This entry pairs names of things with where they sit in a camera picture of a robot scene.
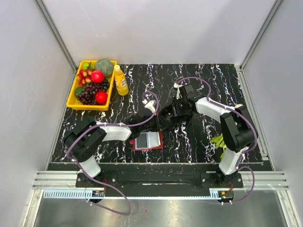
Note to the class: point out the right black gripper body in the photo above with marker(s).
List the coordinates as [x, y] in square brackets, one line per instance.
[180, 102]

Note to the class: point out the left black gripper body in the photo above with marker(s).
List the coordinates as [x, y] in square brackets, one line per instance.
[152, 125]

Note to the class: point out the red leather card holder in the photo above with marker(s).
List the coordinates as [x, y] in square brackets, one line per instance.
[155, 141]

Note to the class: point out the black card dispenser box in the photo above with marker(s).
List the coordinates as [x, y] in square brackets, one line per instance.
[169, 119]

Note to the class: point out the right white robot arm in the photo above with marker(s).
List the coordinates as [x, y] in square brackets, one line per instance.
[236, 124]

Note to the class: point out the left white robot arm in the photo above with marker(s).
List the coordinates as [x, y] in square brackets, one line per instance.
[82, 142]

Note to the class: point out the yellow juice bottle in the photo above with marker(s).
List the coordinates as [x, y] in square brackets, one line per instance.
[120, 80]

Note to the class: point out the red apple lower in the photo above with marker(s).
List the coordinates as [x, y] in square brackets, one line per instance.
[101, 97]

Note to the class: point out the red apple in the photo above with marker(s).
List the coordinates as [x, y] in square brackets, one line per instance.
[101, 97]
[97, 76]

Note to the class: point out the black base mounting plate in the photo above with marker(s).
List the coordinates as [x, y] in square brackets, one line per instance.
[196, 175]

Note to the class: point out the dark purple grape bunch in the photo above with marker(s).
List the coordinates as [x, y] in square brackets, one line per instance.
[87, 97]

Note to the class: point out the red apple upper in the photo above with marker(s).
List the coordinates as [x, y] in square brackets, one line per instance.
[97, 76]

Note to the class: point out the green broccoli head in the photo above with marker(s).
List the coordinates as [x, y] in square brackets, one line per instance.
[105, 66]

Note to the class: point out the green lime fruit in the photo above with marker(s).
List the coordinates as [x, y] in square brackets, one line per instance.
[78, 91]

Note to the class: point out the yellow plastic tray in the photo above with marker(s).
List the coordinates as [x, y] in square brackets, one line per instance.
[73, 103]

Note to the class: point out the small red fruits cluster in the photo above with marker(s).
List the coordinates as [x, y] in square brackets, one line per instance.
[84, 77]

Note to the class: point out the green pear fruit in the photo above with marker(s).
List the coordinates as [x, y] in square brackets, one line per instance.
[88, 65]

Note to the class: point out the aluminium frame rail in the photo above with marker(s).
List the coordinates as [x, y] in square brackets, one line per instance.
[262, 180]

